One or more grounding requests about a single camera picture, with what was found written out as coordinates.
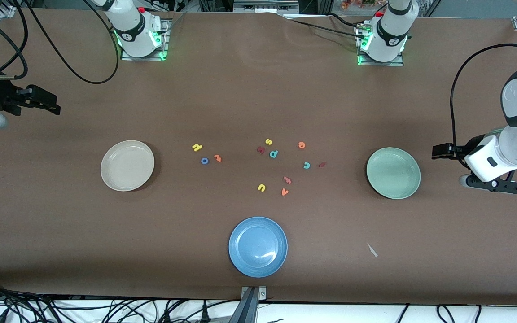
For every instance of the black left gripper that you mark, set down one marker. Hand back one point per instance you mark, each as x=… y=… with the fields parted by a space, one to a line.
x=460 y=150

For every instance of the green plate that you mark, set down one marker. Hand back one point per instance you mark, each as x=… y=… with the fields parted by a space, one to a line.
x=393 y=184

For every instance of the beige brown plate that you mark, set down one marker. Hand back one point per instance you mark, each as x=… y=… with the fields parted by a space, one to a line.
x=127 y=172

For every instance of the white tape scrap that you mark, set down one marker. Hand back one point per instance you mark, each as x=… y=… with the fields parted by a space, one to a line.
x=372 y=250

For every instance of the brown table cover sheet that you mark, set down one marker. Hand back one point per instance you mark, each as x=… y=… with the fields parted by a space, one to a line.
x=61 y=233

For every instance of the teal letter p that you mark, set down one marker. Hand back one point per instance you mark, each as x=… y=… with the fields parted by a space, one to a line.
x=273 y=154

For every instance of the orange colourful decoration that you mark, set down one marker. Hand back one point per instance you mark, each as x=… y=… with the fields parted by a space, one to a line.
x=357 y=3

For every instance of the blue plate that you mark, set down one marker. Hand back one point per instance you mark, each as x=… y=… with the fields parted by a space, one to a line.
x=258 y=246

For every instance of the grey metal box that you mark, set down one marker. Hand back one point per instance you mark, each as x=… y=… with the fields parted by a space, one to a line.
x=263 y=6

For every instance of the black power plug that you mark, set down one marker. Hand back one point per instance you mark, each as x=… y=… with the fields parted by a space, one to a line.
x=204 y=314
x=167 y=316

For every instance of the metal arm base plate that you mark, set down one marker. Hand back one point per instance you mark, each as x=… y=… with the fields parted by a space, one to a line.
x=144 y=58
x=379 y=63

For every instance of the aluminium edge bracket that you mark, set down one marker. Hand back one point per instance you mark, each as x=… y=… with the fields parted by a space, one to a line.
x=262 y=294

